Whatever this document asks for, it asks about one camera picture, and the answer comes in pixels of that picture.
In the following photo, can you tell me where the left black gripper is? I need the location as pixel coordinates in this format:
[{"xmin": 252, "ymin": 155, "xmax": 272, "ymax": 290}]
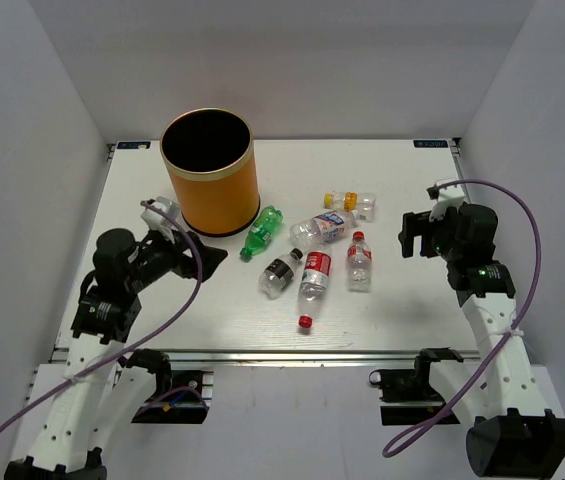
[{"xmin": 127, "ymin": 222, "xmax": 229, "ymax": 292}]

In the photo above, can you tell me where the clear bottle yellow cap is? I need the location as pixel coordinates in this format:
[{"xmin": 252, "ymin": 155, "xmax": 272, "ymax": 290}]
[{"xmin": 323, "ymin": 191, "xmax": 376, "ymax": 222}]

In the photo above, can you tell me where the small clear bottle red cap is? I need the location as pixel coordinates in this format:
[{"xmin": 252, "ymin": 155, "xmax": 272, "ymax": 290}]
[{"xmin": 346, "ymin": 231, "xmax": 372, "ymax": 292}]

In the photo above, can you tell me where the clear bottle black label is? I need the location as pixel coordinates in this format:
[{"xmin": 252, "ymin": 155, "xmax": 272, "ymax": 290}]
[{"xmin": 259, "ymin": 248, "xmax": 303, "ymax": 300}]

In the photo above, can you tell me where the green plastic bottle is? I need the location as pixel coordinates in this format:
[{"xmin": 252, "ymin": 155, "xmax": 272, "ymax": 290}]
[{"xmin": 240, "ymin": 205, "xmax": 283, "ymax": 262}]

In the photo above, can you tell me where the clear bottle blue white label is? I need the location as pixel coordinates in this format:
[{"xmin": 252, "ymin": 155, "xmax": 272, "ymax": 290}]
[{"xmin": 290, "ymin": 209, "xmax": 360, "ymax": 251}]

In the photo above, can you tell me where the large clear bottle red label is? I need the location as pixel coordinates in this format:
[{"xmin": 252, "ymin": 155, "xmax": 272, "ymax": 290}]
[{"xmin": 298, "ymin": 243, "xmax": 333, "ymax": 332}]

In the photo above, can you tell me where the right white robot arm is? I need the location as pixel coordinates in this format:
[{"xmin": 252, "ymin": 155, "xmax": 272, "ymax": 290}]
[{"xmin": 398, "ymin": 203, "xmax": 565, "ymax": 479}]

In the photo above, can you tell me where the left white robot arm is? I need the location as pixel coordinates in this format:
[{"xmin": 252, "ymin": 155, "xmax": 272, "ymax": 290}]
[{"xmin": 4, "ymin": 228, "xmax": 228, "ymax": 479}]

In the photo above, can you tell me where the orange cylindrical bin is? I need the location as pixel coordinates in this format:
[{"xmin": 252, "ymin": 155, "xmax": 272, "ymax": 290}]
[{"xmin": 160, "ymin": 108, "xmax": 261, "ymax": 237}]

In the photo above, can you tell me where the right blue corner sticker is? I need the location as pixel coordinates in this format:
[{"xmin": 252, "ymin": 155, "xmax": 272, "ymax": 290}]
[{"xmin": 413, "ymin": 139, "xmax": 448, "ymax": 149}]

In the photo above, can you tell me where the blue corner sticker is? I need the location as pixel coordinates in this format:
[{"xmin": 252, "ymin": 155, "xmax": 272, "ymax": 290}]
[
  {"xmin": 413, "ymin": 139, "xmax": 448, "ymax": 149},
  {"xmin": 116, "ymin": 141, "xmax": 151, "ymax": 150}
]

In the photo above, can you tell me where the left blue corner sticker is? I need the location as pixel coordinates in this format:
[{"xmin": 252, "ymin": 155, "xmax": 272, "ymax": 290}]
[{"xmin": 116, "ymin": 141, "xmax": 151, "ymax": 150}]

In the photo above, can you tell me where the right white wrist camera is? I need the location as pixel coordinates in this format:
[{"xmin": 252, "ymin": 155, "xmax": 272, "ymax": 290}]
[{"xmin": 427, "ymin": 179, "xmax": 466, "ymax": 222}]

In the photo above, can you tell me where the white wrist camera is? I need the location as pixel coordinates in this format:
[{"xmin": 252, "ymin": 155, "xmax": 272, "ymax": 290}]
[
  {"xmin": 427, "ymin": 179, "xmax": 466, "ymax": 222},
  {"xmin": 141, "ymin": 196, "xmax": 180, "ymax": 244}
]

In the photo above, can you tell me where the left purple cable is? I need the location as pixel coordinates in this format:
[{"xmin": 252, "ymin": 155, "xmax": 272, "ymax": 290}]
[{"xmin": 0, "ymin": 199, "xmax": 205, "ymax": 480}]

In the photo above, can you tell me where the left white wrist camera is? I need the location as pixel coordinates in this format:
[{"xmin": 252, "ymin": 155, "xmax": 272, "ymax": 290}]
[{"xmin": 141, "ymin": 196, "xmax": 180, "ymax": 244}]

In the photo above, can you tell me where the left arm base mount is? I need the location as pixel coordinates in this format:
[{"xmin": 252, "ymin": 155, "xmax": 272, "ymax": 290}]
[{"xmin": 132, "ymin": 370, "xmax": 214, "ymax": 425}]

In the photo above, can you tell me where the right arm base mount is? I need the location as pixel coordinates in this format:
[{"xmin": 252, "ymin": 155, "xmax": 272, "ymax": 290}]
[{"xmin": 368, "ymin": 369, "xmax": 445, "ymax": 426}]

